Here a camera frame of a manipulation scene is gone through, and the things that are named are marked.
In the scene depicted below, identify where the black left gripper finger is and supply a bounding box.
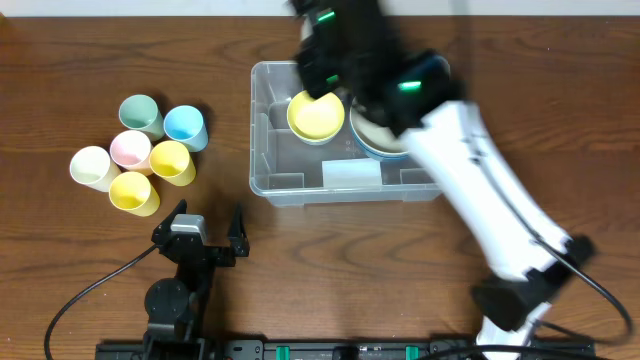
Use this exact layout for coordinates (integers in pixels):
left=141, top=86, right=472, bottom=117
left=151, top=199, right=187, bottom=245
left=227, top=205, right=250, bottom=257

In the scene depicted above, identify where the yellow bowl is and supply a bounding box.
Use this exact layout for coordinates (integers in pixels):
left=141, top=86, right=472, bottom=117
left=286, top=91, right=345, bottom=139

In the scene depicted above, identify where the beige bowl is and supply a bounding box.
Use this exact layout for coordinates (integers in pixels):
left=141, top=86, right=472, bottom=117
left=350, top=99, right=407, bottom=156

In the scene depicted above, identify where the dark blue bowl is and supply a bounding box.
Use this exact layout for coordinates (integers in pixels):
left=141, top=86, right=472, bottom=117
left=349, top=121, right=409, bottom=162

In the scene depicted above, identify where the white bowl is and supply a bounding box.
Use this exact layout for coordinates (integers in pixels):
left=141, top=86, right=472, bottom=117
left=300, top=17, right=314, bottom=48

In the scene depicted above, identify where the light grey bowl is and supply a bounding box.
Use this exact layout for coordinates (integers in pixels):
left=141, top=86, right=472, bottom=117
left=294, top=134, right=333, bottom=146

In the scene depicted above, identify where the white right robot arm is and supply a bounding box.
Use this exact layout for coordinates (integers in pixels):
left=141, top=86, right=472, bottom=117
left=249, top=0, right=595, bottom=359

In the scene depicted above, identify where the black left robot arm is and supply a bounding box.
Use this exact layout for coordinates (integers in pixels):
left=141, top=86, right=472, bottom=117
left=143, top=200, right=250, bottom=359

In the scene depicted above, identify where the yellow plastic cup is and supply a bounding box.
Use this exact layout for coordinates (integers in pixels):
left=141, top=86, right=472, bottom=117
left=108, top=171, right=160, bottom=217
left=149, top=140, right=196, bottom=187

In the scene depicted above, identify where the clear plastic storage bin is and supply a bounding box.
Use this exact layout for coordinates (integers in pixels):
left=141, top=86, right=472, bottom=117
left=249, top=61, right=441, bottom=207

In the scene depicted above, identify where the pink plastic cup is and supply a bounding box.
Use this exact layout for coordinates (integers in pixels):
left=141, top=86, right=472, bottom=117
left=109, top=130, right=153, bottom=176

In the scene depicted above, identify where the cream plastic cup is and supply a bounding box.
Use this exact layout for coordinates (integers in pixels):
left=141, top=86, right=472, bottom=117
left=69, top=146, right=121, bottom=193

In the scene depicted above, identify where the blue plastic cup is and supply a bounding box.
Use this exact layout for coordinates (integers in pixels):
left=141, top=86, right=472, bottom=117
left=164, top=105, right=209, bottom=152

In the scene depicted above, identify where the green plastic cup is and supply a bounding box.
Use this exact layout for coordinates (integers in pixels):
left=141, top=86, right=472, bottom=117
left=118, top=94, right=165, bottom=141

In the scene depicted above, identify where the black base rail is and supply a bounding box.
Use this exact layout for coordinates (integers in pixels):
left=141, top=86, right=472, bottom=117
left=94, top=338, right=596, bottom=360

